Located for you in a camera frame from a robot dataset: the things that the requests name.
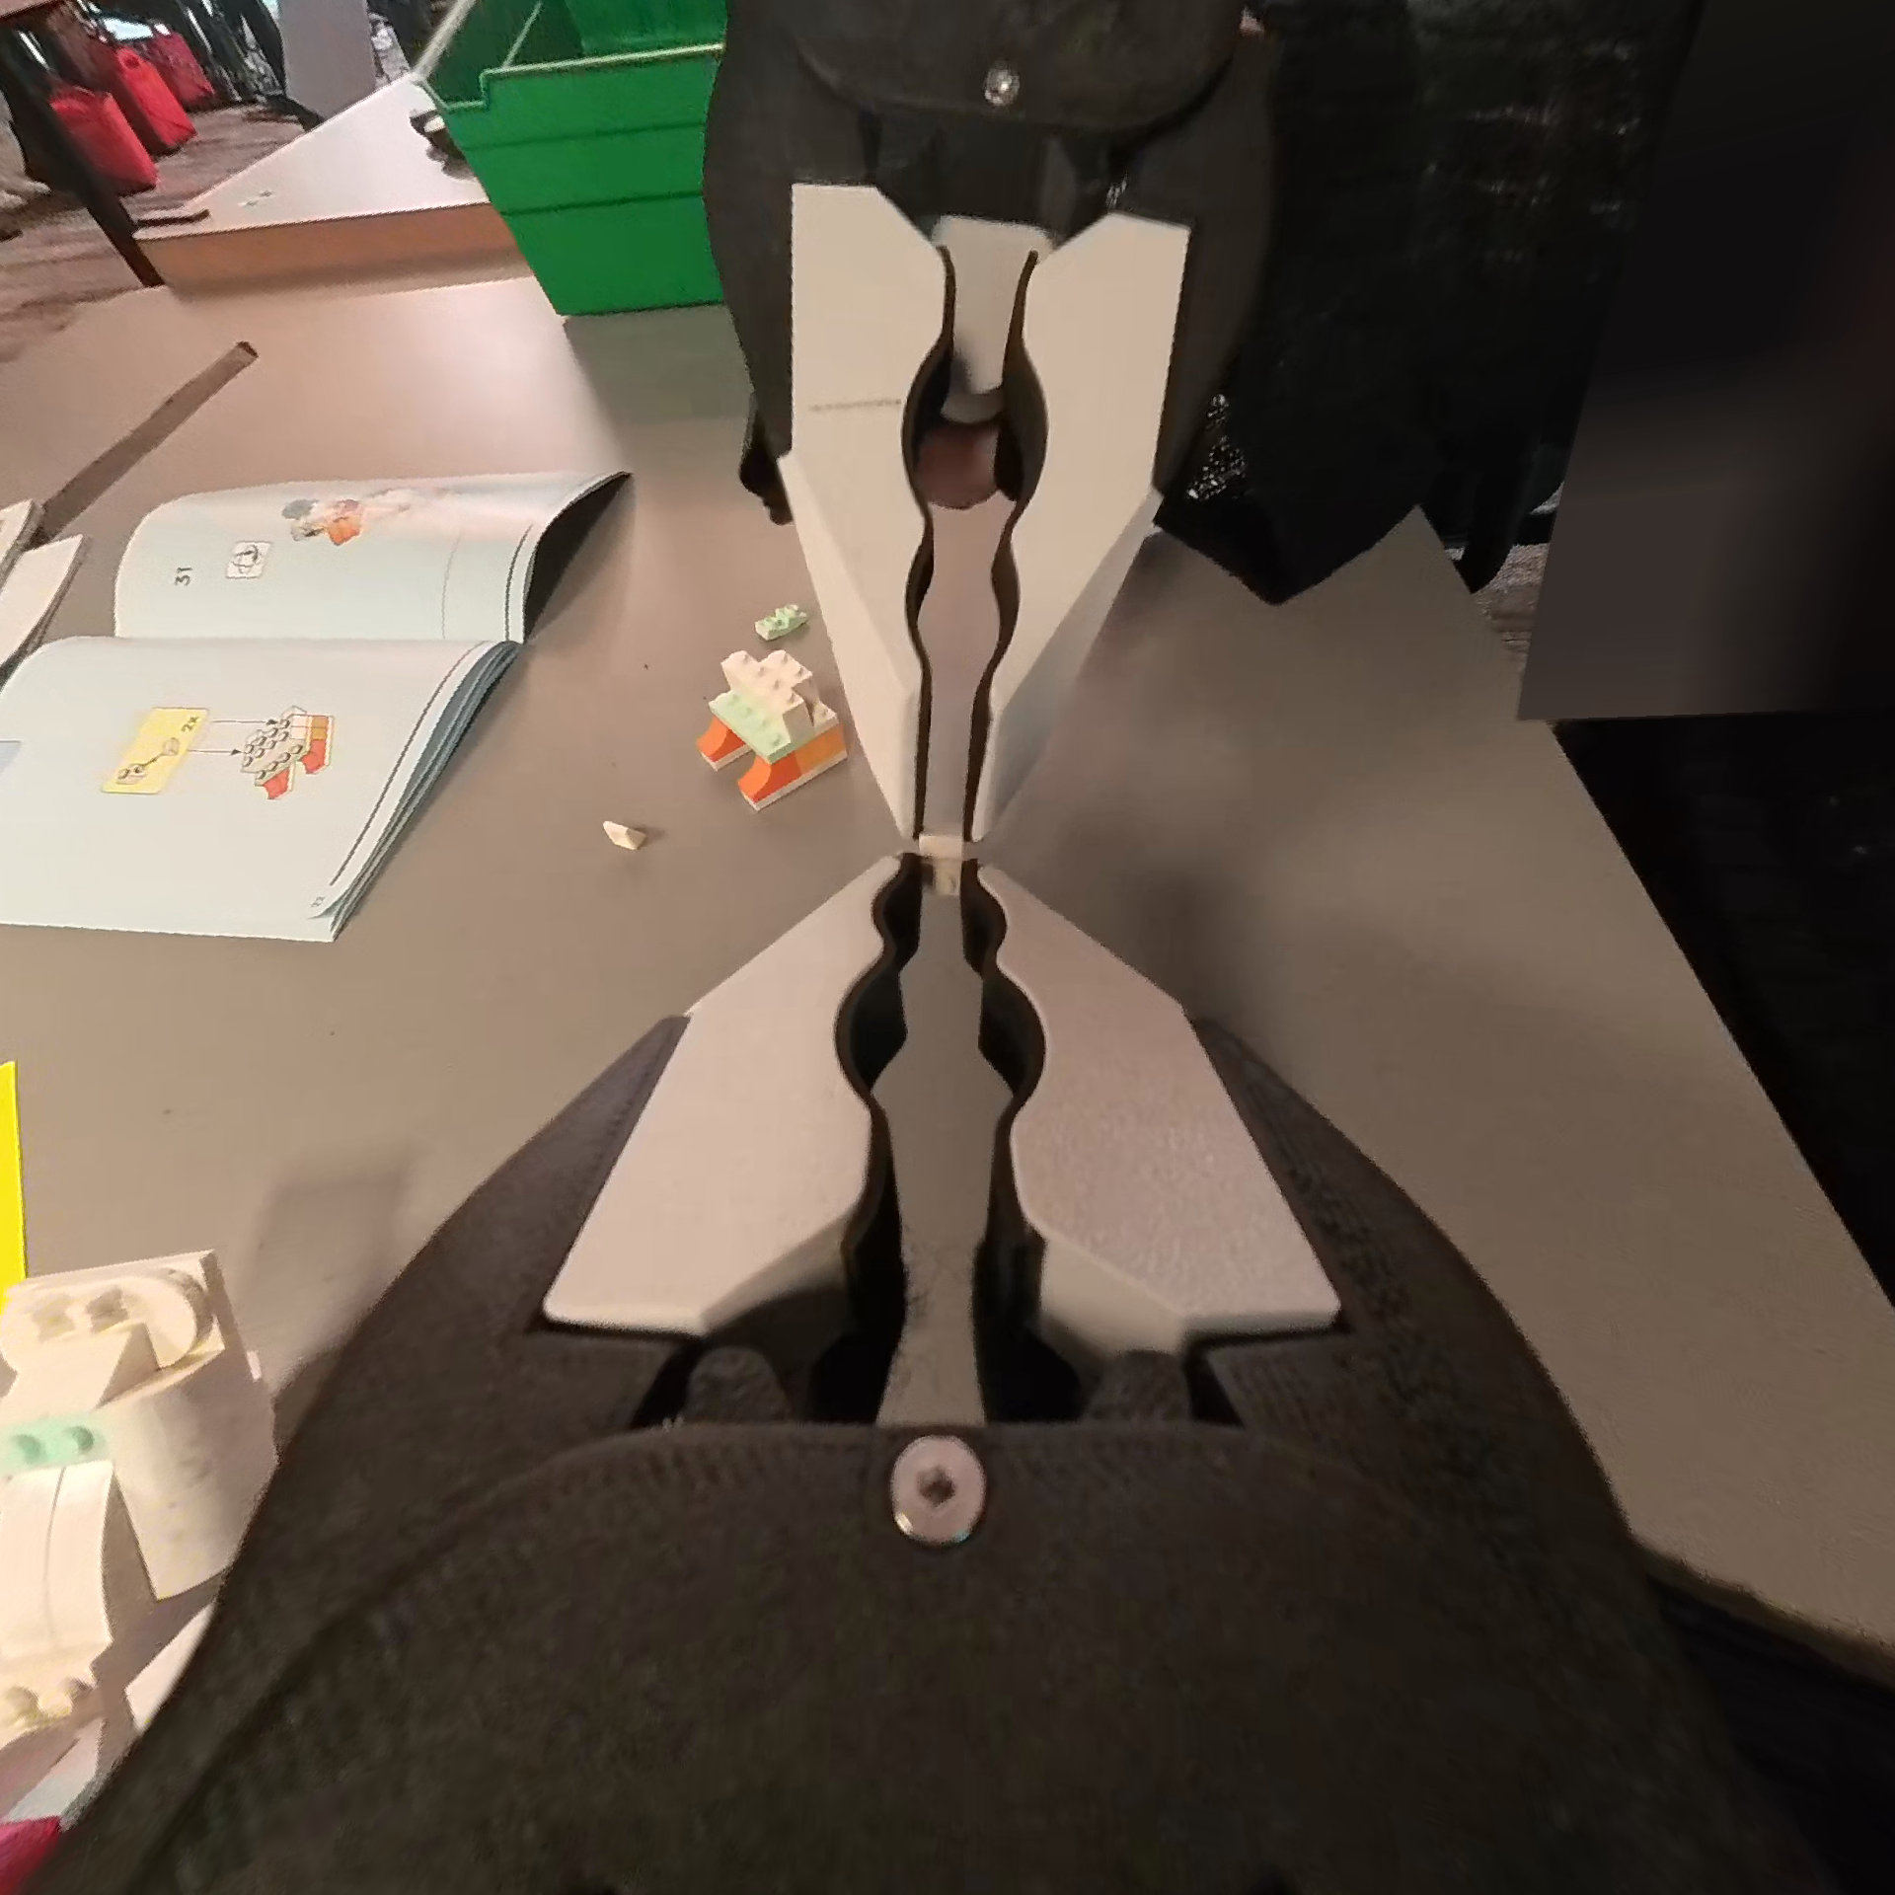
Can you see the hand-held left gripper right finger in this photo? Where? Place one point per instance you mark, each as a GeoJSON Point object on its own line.
{"type": "Point", "coordinates": [1148, 1170]}

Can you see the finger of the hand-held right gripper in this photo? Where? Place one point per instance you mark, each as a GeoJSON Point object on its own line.
{"type": "Point", "coordinates": [850, 445]}
{"type": "Point", "coordinates": [1102, 416]}

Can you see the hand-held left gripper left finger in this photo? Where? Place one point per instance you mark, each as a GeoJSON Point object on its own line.
{"type": "Point", "coordinates": [741, 1140]}

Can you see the small white square lego brick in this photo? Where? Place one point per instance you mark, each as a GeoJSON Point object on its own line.
{"type": "Point", "coordinates": [942, 862]}

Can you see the light green lego plate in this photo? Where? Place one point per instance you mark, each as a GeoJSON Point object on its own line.
{"type": "Point", "coordinates": [783, 621]}

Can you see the orange and white lego assembly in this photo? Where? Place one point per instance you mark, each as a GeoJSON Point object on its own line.
{"type": "Point", "coordinates": [770, 733]}

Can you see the open lego instruction booklet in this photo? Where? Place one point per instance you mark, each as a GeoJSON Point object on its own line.
{"type": "Point", "coordinates": [296, 696]}

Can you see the large white lego assembly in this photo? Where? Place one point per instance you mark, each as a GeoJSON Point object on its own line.
{"type": "Point", "coordinates": [132, 1422]}

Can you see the person's right hand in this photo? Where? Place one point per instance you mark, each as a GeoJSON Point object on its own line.
{"type": "Point", "coordinates": [970, 461]}

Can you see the green plastic bin stack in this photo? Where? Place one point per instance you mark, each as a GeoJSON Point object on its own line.
{"type": "Point", "coordinates": [606, 161]}

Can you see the grey table with wooden edge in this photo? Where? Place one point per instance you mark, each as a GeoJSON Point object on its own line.
{"type": "Point", "coordinates": [340, 208]}

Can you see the white board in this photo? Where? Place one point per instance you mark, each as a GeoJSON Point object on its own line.
{"type": "Point", "coordinates": [327, 58]}

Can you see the red bag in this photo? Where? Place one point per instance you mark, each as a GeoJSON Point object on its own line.
{"type": "Point", "coordinates": [156, 95]}
{"type": "Point", "coordinates": [104, 139]}
{"type": "Point", "coordinates": [187, 65]}

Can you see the yellow paper sheet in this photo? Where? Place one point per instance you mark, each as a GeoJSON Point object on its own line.
{"type": "Point", "coordinates": [10, 1170]}

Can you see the wooden desk with black legs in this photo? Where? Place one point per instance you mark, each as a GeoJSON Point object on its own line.
{"type": "Point", "coordinates": [74, 133]}

